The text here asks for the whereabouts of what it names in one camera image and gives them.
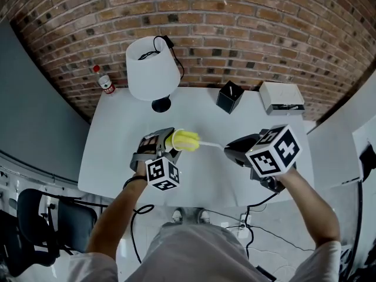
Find white power strip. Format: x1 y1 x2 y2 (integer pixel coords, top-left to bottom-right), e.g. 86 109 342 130
239 213 253 240

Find yellow paper cup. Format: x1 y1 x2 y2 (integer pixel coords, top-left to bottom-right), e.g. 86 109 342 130
165 128 185 152

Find person's right shoe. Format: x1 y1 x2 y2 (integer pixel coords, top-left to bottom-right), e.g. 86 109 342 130
197 207 211 224

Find black office chair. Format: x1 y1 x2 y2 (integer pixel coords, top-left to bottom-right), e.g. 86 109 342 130
0 188 61 277

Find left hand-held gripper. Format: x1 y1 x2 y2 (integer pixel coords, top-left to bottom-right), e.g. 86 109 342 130
129 126 183 192

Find clear bottle with red label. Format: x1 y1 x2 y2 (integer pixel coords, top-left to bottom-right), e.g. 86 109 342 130
92 65 116 96

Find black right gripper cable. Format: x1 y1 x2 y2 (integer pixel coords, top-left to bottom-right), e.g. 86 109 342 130
245 192 278 260

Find person's white shirt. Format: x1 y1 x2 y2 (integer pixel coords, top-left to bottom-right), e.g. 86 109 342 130
67 223 343 282

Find person's left forearm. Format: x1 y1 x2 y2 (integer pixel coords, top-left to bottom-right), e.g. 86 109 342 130
86 172 147 257

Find grey cabinet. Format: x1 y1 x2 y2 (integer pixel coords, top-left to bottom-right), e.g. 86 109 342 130
0 19 90 184

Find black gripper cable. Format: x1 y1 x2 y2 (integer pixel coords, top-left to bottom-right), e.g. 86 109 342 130
130 204 155 264
245 192 278 260

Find black wristband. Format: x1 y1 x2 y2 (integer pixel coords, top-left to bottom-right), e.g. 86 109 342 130
122 176 147 190

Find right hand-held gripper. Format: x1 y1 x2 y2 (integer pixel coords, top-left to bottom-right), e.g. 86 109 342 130
224 124 303 194

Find black cap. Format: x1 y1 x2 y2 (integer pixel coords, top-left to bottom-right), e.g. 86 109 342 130
358 141 376 182

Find black folding chair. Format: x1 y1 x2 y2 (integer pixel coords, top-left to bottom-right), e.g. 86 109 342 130
43 195 109 255

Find black waist device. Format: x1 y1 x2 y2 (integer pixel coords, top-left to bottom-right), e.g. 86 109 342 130
254 264 277 281

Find white shelf unit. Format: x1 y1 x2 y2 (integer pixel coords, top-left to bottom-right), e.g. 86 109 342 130
352 122 376 184

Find black lamp cable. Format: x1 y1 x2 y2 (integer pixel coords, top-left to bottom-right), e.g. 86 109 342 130
137 35 185 88

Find white shade table lamp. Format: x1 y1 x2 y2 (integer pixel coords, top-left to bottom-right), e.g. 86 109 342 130
125 36 181 113

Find person's right forearm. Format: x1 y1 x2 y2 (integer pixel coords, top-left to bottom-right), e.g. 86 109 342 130
276 166 341 248

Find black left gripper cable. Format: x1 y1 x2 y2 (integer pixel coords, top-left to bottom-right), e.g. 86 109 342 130
130 204 155 264

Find white flat box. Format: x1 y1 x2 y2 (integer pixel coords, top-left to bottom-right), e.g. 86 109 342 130
258 81 306 116

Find black floor cable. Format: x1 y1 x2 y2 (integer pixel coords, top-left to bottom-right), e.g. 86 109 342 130
205 209 317 252

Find yellow sponge brush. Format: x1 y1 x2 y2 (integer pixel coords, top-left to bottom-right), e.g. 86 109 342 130
174 129 226 153

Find black square pen holder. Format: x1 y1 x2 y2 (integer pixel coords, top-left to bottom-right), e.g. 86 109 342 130
216 80 245 115

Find heap of black equipment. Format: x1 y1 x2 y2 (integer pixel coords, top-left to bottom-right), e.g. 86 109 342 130
340 242 376 282

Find person's left hand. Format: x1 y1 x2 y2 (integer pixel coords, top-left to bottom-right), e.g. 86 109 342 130
137 134 161 157

